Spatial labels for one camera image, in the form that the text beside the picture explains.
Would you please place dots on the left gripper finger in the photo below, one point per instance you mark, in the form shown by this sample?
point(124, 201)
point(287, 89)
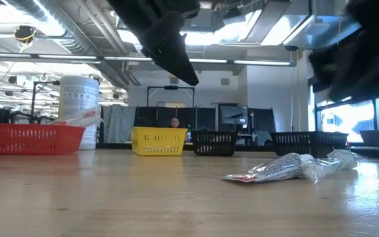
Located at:
point(181, 62)
point(164, 33)

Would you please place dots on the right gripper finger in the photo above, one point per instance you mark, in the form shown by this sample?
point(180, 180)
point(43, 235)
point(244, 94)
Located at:
point(337, 59)
point(367, 80)

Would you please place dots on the yellow plastic slotted basket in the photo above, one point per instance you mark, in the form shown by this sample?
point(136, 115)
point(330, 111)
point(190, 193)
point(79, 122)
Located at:
point(158, 141)

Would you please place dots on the black plastic slotted basket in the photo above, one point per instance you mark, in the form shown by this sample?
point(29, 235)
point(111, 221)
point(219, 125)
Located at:
point(214, 143)
point(308, 143)

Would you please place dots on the red white toothbrush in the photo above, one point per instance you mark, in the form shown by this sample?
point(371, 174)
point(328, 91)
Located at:
point(84, 116)

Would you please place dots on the white red-ended toothpaste tube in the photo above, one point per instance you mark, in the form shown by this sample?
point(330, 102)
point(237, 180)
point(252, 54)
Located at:
point(275, 169)

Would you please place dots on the red plastic slotted basket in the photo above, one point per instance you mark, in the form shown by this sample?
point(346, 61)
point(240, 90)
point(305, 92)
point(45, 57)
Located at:
point(31, 140)

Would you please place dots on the black partition panels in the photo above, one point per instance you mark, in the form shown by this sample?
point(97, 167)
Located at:
point(202, 118)

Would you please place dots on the person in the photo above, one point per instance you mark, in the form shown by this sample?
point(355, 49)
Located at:
point(175, 122)

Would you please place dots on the black computer monitor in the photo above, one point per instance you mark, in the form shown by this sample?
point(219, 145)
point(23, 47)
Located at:
point(234, 115)

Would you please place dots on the long LED light bar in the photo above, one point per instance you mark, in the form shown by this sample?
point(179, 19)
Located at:
point(262, 62)

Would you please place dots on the grey hanging cloth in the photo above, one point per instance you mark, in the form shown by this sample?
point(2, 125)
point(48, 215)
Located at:
point(118, 121)

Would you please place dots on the black standing panel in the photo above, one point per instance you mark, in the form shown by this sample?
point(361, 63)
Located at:
point(263, 120)

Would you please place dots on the white wipes canister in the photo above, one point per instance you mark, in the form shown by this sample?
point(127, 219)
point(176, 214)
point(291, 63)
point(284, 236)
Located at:
point(77, 95)

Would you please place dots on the grey square wall speaker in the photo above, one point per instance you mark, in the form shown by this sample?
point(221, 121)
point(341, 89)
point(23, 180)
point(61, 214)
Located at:
point(225, 81)
point(174, 80)

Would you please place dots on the black gantry frame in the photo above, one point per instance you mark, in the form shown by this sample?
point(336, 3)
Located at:
point(170, 87)

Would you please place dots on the rectangular metal ceiling duct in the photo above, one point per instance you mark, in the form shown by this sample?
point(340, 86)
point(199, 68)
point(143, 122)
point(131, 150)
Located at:
point(268, 23)

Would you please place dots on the wide silver spiral duct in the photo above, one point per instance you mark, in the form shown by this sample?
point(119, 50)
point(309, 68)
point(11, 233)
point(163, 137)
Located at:
point(77, 42)

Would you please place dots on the black background stand frame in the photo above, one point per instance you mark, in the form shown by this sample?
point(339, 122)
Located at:
point(44, 83)

